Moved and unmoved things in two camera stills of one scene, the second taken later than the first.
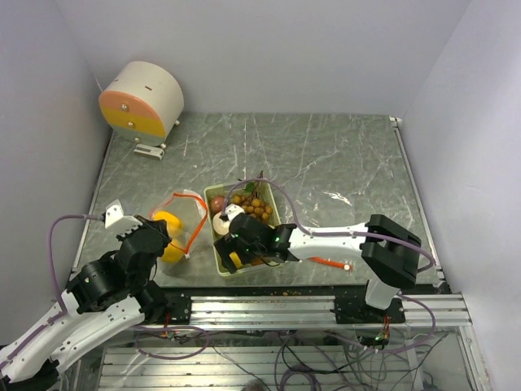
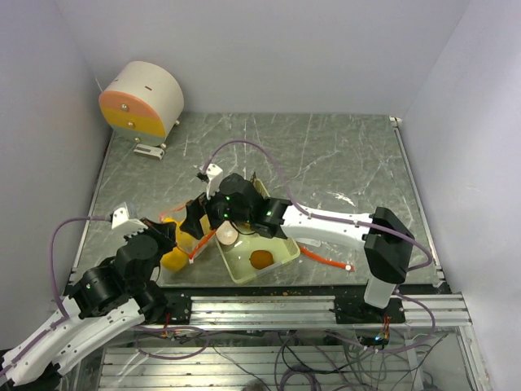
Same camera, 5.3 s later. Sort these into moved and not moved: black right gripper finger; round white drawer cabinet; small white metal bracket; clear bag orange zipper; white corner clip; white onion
Moved: black right gripper finger; clear bag orange zipper
Not moved: small white metal bracket; white onion; round white drawer cabinet; white corner clip
